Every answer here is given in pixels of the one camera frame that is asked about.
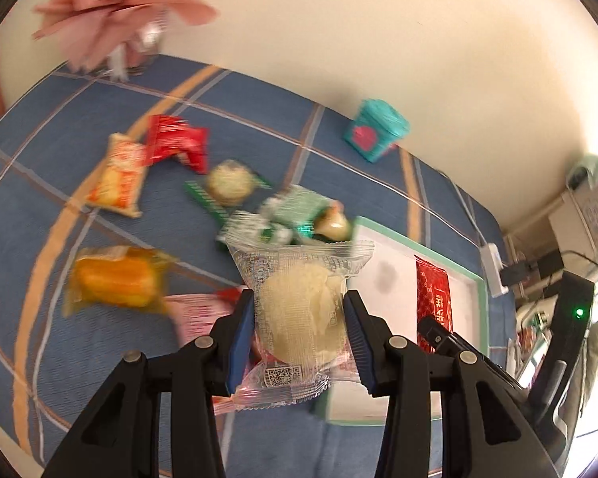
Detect red patterned snack packet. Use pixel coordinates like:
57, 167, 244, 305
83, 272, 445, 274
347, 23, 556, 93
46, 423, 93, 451
415, 257, 454, 331

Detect yellow cake clear wrapper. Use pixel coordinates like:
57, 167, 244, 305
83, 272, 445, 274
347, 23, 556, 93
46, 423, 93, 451
62, 245, 177, 317

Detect clear-wrapped white round pastry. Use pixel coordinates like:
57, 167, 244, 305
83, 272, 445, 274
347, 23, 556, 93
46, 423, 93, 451
226, 236, 375, 410

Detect orange swiss roll packet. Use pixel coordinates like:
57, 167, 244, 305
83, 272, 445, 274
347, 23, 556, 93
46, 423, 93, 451
86, 133, 148, 218

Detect black power adapter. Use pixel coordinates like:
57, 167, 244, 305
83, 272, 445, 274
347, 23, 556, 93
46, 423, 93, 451
499, 261, 531, 287

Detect white power strip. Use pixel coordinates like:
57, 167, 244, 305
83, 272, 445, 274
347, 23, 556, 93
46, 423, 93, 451
478, 243, 509, 298

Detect white shelf unit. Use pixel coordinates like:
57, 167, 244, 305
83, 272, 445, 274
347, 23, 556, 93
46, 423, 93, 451
504, 154, 598, 306

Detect white tray with green rim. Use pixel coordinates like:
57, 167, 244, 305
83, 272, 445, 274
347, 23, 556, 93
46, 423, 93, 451
317, 216, 489, 426

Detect blue plaid tablecloth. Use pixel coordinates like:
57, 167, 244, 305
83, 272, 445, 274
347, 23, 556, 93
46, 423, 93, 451
0, 57, 501, 477

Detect yellow pudding jelly cup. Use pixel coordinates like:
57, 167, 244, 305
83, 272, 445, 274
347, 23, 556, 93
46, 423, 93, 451
313, 201, 352, 242

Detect round cake green striped wrapper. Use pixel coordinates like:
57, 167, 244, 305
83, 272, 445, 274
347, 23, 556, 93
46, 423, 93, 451
185, 159, 272, 225

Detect green white foil snack packet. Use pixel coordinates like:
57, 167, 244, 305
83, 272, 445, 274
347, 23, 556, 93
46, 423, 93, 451
216, 184, 343, 245

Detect small red crinkled snack packet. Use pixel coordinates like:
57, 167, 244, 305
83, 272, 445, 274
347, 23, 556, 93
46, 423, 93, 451
144, 114, 209, 175

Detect teal toy box pink doors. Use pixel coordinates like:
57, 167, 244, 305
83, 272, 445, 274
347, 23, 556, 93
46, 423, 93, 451
343, 99, 410, 163

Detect pink paper flower bouquet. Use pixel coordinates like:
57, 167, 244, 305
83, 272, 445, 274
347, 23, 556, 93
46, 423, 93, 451
33, 0, 218, 81

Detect white power cable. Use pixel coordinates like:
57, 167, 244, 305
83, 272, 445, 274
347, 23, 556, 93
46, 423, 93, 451
435, 168, 487, 247

